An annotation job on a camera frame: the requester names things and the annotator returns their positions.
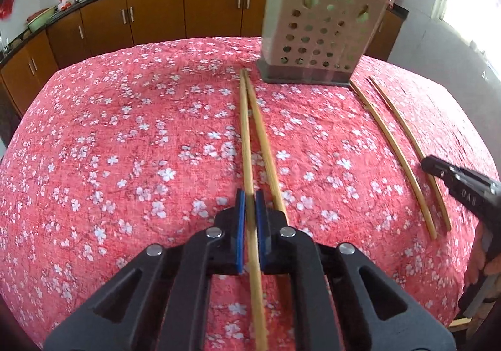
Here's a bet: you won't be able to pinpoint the green basin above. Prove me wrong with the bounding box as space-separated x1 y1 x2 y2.
27 7 57 32

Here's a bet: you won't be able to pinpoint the person's right hand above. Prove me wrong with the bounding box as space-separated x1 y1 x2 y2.
465 225 491 286

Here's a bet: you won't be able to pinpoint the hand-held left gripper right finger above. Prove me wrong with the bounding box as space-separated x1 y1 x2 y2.
254 190 457 351

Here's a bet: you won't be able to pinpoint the red floral tablecloth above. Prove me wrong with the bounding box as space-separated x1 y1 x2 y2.
0 36 501 351

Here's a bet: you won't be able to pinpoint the wooden lower kitchen cabinets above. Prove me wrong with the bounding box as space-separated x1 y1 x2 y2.
0 0 404 117

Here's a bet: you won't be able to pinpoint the bamboo chopstick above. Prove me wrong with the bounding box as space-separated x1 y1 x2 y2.
368 76 452 232
348 79 438 240
242 69 289 227
240 69 270 351

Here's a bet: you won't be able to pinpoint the beige perforated chopstick holder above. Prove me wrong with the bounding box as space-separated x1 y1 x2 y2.
256 0 393 86

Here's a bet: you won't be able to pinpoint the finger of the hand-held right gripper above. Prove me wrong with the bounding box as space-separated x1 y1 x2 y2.
421 155 460 189

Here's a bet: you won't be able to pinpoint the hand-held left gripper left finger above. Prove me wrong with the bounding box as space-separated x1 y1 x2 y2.
43 189 249 351

